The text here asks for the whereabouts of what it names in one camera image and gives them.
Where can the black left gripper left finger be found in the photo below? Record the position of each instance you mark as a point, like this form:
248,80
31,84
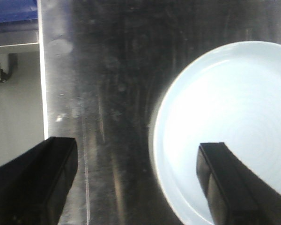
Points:
34,186

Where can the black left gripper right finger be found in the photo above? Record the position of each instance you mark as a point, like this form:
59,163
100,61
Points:
235,195

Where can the pale blue plate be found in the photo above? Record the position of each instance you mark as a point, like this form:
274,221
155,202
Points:
231,94

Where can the blue crate beside table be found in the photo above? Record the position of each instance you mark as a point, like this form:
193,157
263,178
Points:
17,10

